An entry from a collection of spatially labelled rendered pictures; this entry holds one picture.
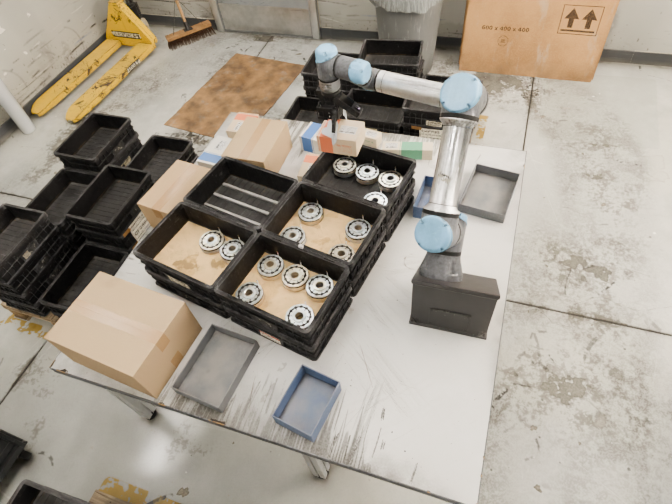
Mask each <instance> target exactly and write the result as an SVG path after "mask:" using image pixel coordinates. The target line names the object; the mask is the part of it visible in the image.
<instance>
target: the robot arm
mask: <svg viewBox="0 0 672 504"><path fill-rule="evenodd" d="M315 57H316V60H315V62H316V65H317V72H318V79H319V85H318V88H317V89H316V94H318V97H319V102H318V105H317V107H316V109H317V115H318V119H323V120H328V119H331V120H329V121H328V125H327V127H325V128H323V129H322V134H324V135H326V136H328V137H330V138H332V145H335V143H336V141H337V130H338V122H337V120H339V119H340V117H341V118H342V119H345V120H347V114H346V111H347V112H349V113H350V114H352V115H353V116H355V117H356V118H358V117H359V116H360V115H361V113H362V111H363V107H362V106H361V105H360V104H358V103H357V102H355V101H354V100H352V99H351V98H349V97H348V96H346V95H345V94H343V93H342V92H340V91H341V90H340V86H341V84H340V79H342V80H346V81H349V82H351V83H353V84H355V85H357V86H360V87H362V88H363V89H365V90H367V91H376V92H380V93H384V94H388V95H392V96H397V97H401V98H405V99H409V100H413V101H417V102H421V103H425V104H429V105H433V106H437V107H441V113H440V121H441V122H442V124H443V130H442V135H441V140H440V146H439V151H438V156H437V161H436V167H435V172H434V177H433V183H432V188H431V193H430V199H429V202H428V204H426V205H425V206H423V210H422V215H421V219H420V220H419V221H418V223H417V225H416V227H415V230H414V236H415V240H416V242H417V244H418V245H419V246H420V247H421V248H422V249H423V250H425V251H427V253H426V255H425V257H424V259H423V261H422V262H421V264H420V266H419V271H418V273H419V274H420V275H421V276H424V277H426V278H430V279H433V280H438V281H445V282H460V281H462V277H463V272H462V265H461V253H462V247H463V242H464V236H465V231H466V226H467V215H465V214H463V213H460V212H459V211H458V209H457V207H456V205H457V200H458V195H459V190H460V185H461V180H462V175H463V170H464V165H465V160H466V155H467V150H468V145H469V140H470V135H471V130H472V128H473V127H475V126H476V125H477V124H478V122H479V117H480V115H481V114H482V113H483V112H484V111H485V110H486V108H487V106H488V102H489V94H488V91H487V89H486V88H485V86H484V85H483V84H482V83H481V82H480V80H479V79H478V78H477V77H476V76H474V75H471V74H469V73H457V74H454V75H452V76H450V77H449V78H448V79H447V80H446V81H445V82H444V83H439V82H435V81H430V80H426V79H421V78H417V77H412V76H408V75H403V74H399V73H394V72H390V71H385V70H381V69H376V68H372V67H371V66H370V63H369V62H367V61H364V60H362V59H356V58H352V57H348V56H344V55H341V54H338V51H337V48H336V46H334V45H333V44H330V43H325V44H322V45H319V46H318V47H317V48H316V50H315ZM318 111H319V114H318Z"/></svg>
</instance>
